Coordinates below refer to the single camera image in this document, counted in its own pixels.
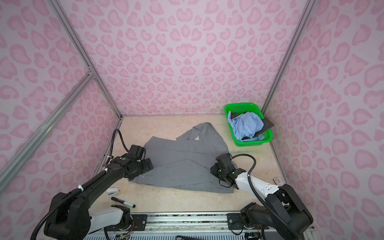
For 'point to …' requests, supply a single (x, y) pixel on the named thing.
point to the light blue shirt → (246, 125)
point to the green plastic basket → (239, 107)
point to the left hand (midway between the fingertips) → (146, 166)
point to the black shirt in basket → (234, 114)
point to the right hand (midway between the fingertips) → (212, 169)
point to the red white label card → (277, 181)
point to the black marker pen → (124, 202)
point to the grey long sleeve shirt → (186, 163)
